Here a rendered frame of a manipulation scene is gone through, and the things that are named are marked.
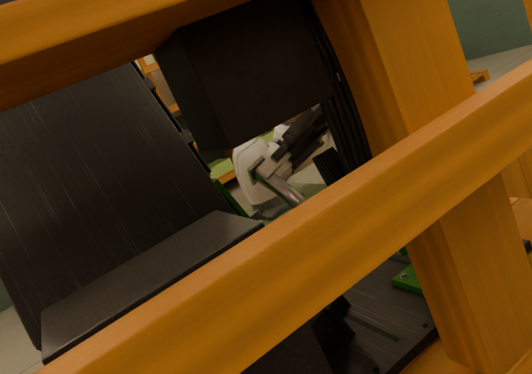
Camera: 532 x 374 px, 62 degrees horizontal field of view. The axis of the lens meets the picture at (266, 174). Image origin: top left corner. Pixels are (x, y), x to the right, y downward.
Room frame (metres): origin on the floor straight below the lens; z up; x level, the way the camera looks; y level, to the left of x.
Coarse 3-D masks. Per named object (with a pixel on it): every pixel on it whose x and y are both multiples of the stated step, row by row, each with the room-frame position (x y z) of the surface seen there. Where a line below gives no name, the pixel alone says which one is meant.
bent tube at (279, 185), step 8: (256, 160) 0.81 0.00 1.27; (264, 160) 0.82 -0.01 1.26; (248, 168) 0.80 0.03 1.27; (256, 176) 0.81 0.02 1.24; (272, 176) 0.80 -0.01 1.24; (264, 184) 0.80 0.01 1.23; (272, 184) 0.79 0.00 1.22; (280, 184) 0.78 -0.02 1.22; (288, 184) 0.78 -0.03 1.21; (280, 192) 0.77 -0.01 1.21; (288, 192) 0.77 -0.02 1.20; (296, 192) 0.77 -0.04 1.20; (288, 200) 0.77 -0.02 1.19; (296, 200) 0.76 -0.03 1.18; (304, 200) 0.76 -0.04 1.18
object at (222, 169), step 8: (144, 64) 5.97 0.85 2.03; (152, 64) 6.02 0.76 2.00; (144, 72) 5.95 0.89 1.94; (152, 80) 5.97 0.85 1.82; (160, 96) 5.98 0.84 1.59; (176, 104) 6.05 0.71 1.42; (272, 128) 7.00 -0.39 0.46; (256, 136) 6.93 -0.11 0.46; (264, 136) 6.54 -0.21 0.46; (272, 136) 6.59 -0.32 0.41; (224, 152) 6.61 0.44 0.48; (232, 152) 6.34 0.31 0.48; (216, 160) 6.60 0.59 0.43; (224, 160) 6.43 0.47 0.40; (232, 160) 6.47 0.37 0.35; (216, 168) 6.14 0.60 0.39; (224, 168) 6.19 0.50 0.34; (232, 168) 6.25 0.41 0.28; (216, 176) 6.12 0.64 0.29; (224, 176) 6.12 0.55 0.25; (232, 176) 6.12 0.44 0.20
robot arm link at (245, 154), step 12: (252, 144) 1.56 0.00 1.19; (264, 144) 1.57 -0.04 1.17; (276, 144) 1.60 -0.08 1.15; (240, 156) 1.55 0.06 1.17; (252, 156) 1.53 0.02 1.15; (264, 156) 1.54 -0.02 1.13; (240, 168) 1.55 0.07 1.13; (240, 180) 1.56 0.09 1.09; (252, 192) 1.54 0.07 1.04; (264, 192) 1.52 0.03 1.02; (252, 204) 1.57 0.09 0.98
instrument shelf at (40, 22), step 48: (48, 0) 0.36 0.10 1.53; (96, 0) 0.38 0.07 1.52; (144, 0) 0.39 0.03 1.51; (192, 0) 0.41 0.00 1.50; (240, 0) 0.53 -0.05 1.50; (0, 48) 0.35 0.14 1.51; (48, 48) 0.36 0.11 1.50; (96, 48) 0.44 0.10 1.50; (144, 48) 0.57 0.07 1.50; (0, 96) 0.46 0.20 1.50
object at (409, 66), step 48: (336, 0) 0.57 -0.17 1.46; (384, 0) 0.55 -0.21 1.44; (432, 0) 0.58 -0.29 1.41; (528, 0) 0.78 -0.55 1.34; (336, 48) 0.60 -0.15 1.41; (384, 48) 0.54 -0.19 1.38; (432, 48) 0.57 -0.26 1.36; (384, 96) 0.55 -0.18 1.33; (432, 96) 0.56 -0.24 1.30; (384, 144) 0.58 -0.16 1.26; (480, 192) 0.57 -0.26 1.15; (432, 240) 0.56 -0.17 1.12; (480, 240) 0.56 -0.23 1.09; (432, 288) 0.59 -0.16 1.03; (480, 288) 0.54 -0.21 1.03; (528, 288) 0.58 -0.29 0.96; (480, 336) 0.54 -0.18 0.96; (528, 336) 0.57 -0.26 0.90
